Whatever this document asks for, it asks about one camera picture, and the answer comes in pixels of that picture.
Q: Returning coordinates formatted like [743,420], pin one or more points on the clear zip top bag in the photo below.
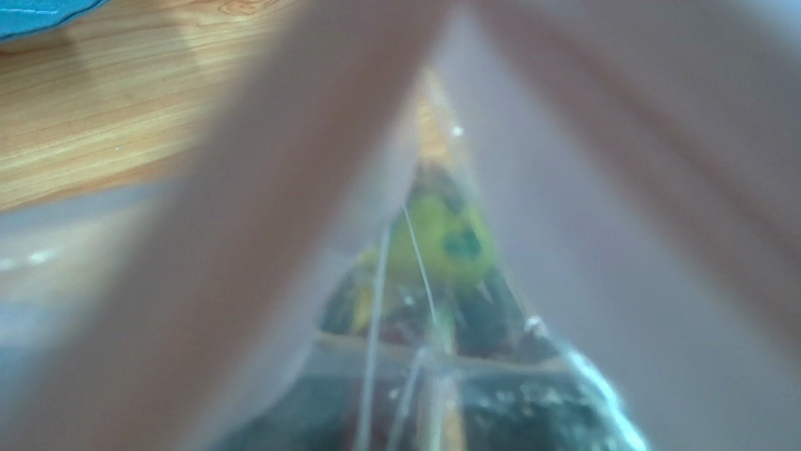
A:
[637,164]

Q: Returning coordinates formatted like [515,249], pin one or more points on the plaid pillow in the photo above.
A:
[25,18]

